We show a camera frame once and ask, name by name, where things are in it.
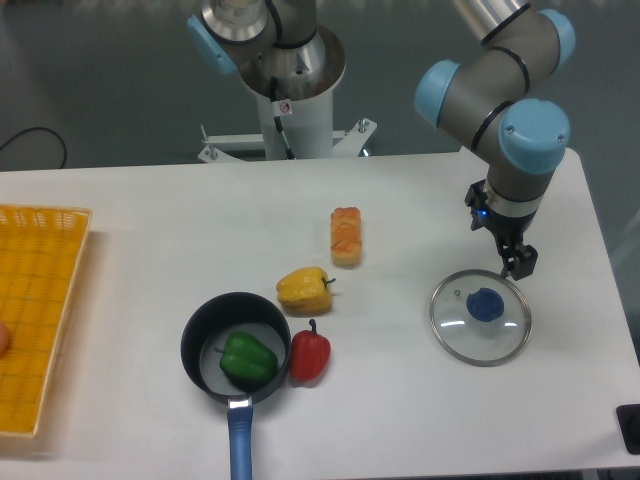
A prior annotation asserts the black cable on pedestal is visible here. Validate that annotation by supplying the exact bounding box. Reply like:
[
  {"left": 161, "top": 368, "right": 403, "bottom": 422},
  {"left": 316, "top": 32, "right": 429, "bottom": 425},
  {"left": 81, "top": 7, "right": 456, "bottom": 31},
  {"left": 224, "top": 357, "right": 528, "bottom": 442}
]
[{"left": 269, "top": 75, "right": 296, "bottom": 161}]

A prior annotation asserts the black cable on floor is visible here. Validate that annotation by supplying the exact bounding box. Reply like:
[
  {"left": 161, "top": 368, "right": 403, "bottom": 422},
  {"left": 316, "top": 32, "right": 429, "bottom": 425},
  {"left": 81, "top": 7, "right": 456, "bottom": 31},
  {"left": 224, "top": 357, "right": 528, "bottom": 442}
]
[{"left": 0, "top": 126, "right": 68, "bottom": 170}]

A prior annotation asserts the dark pot blue handle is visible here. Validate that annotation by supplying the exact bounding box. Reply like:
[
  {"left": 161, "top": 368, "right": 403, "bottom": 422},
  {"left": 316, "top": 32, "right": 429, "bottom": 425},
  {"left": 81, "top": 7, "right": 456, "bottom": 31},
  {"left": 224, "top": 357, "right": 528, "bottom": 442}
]
[{"left": 180, "top": 292, "right": 291, "bottom": 479}]

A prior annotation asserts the yellow bell pepper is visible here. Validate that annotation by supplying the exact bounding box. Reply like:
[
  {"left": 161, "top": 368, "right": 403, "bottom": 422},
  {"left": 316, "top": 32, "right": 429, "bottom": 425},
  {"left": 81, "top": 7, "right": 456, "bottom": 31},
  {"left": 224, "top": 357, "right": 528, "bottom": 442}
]
[{"left": 276, "top": 266, "right": 336, "bottom": 315}]

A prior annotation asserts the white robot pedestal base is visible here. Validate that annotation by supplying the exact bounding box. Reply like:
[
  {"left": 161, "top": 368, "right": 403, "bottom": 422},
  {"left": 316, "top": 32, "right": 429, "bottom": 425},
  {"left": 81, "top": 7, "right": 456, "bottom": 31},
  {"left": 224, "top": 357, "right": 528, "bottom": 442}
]
[{"left": 198, "top": 26, "right": 377, "bottom": 163}]

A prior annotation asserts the black device at table edge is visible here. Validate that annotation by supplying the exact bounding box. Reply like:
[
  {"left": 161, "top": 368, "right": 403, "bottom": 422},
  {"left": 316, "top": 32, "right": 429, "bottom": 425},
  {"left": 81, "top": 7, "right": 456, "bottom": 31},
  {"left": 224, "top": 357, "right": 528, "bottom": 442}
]
[{"left": 616, "top": 404, "right": 640, "bottom": 455}]

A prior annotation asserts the red bell pepper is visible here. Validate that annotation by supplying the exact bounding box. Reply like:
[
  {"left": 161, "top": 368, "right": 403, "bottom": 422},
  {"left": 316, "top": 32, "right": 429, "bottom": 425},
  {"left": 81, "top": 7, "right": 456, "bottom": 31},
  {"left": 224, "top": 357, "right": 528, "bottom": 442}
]
[{"left": 290, "top": 319, "right": 331, "bottom": 383}]

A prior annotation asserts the yellow woven basket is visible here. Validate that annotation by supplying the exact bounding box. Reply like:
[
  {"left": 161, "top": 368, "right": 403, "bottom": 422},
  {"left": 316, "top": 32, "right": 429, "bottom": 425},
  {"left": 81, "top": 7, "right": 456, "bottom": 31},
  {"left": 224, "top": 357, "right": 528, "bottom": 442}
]
[{"left": 1, "top": 204, "right": 92, "bottom": 437}]

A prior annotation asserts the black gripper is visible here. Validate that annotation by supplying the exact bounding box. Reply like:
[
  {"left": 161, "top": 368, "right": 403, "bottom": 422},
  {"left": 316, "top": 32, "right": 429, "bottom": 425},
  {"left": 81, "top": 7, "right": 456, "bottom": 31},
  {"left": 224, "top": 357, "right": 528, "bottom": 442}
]
[{"left": 464, "top": 180, "right": 539, "bottom": 280}]

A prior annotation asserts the green bell pepper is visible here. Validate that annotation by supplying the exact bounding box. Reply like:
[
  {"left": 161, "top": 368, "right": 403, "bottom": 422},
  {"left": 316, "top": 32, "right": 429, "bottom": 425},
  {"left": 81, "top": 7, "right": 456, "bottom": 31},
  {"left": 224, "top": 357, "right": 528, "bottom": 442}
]
[{"left": 215, "top": 331, "right": 278, "bottom": 389}]

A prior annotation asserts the bread loaf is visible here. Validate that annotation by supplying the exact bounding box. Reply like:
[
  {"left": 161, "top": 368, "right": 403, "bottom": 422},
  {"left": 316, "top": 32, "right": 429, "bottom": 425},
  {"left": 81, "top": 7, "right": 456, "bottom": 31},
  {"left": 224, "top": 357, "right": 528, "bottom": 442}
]
[{"left": 330, "top": 207, "right": 362, "bottom": 267}]

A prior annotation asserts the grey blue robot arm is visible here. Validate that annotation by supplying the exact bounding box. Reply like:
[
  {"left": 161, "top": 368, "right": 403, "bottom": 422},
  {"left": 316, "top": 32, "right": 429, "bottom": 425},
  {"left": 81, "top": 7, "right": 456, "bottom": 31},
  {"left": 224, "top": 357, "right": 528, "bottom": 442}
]
[{"left": 187, "top": 1, "right": 575, "bottom": 280}]

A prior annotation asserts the glass pot lid blue knob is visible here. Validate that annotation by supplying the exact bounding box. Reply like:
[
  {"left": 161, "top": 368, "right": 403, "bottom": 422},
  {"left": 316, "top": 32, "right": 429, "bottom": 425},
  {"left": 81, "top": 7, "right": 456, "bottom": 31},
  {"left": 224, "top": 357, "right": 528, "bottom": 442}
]
[{"left": 429, "top": 269, "right": 532, "bottom": 367}]

